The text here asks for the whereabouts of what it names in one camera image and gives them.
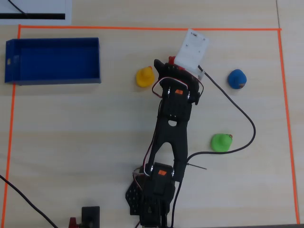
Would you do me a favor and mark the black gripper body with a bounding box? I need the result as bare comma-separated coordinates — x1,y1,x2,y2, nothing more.
163,63,204,92

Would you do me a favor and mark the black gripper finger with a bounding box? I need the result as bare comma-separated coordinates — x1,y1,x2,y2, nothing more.
153,58,168,79

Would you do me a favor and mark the red rubber duck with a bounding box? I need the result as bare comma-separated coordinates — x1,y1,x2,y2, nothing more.
168,56,185,71

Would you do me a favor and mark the yellow rubber duck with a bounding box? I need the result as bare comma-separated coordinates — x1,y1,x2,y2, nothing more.
135,66,156,88

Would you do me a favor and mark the blue rubber duck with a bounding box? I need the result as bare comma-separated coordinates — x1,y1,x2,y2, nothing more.
228,69,248,90

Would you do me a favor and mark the green rubber duck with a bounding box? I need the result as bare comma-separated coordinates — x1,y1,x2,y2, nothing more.
210,133,234,153

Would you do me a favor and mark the blue plastic box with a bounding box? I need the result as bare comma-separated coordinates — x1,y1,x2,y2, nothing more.
4,37,102,86

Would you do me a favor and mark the orange tape strip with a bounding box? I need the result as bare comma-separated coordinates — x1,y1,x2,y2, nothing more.
1,24,22,228
276,29,300,225
18,24,283,32

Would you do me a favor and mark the black zip tie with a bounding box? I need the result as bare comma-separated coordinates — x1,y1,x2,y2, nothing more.
186,162,208,171

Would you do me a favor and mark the white sheet with black stripe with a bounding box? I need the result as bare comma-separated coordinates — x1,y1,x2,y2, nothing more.
0,0,72,26

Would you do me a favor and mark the red white servo wire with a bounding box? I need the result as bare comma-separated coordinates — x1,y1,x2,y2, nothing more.
152,76,205,100
132,99,164,182

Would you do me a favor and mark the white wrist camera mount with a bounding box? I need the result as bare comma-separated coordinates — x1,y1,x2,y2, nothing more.
174,28,211,75

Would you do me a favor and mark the black camera cable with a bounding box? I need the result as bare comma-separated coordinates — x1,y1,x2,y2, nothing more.
170,65,257,228

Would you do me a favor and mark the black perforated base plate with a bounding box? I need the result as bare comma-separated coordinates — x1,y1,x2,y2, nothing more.
125,180,146,216

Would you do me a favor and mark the thin black cable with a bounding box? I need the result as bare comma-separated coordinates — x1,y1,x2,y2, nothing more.
8,0,29,18

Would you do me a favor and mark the black clamp with red handle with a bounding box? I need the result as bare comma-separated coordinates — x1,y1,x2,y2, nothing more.
68,206,101,228

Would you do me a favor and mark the thick black cable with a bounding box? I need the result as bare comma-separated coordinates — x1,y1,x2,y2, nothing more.
0,175,59,228

